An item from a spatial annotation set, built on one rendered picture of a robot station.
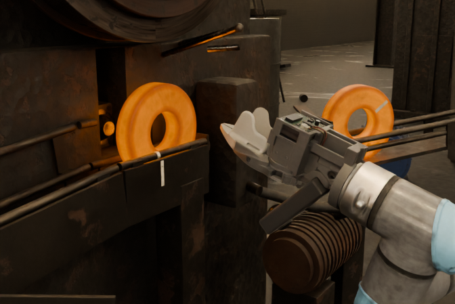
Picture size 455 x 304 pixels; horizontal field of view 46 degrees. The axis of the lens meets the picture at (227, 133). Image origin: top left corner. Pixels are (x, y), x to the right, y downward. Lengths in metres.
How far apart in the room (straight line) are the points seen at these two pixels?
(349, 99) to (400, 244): 0.47
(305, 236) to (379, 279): 0.32
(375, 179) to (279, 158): 0.13
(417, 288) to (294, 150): 0.22
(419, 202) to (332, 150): 0.13
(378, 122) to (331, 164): 0.43
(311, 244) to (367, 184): 0.35
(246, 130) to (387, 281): 0.27
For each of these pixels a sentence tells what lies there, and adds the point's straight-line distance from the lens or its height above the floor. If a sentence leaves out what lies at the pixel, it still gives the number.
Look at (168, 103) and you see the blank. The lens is 0.85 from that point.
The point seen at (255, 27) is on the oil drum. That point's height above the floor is 0.83.
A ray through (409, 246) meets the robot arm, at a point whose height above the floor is 0.66.
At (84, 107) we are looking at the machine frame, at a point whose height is 0.78.
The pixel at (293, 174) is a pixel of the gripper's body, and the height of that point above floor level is 0.72.
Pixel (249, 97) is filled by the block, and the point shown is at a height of 0.77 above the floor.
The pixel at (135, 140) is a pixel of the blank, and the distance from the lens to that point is 0.81.
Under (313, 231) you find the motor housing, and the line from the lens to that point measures 1.01.
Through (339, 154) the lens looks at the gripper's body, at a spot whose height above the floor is 0.75.
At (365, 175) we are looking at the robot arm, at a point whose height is 0.73.
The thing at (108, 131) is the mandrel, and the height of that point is 0.73.
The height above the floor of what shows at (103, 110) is 0.77.
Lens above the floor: 0.92
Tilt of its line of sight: 13 degrees down
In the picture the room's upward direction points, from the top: straight up
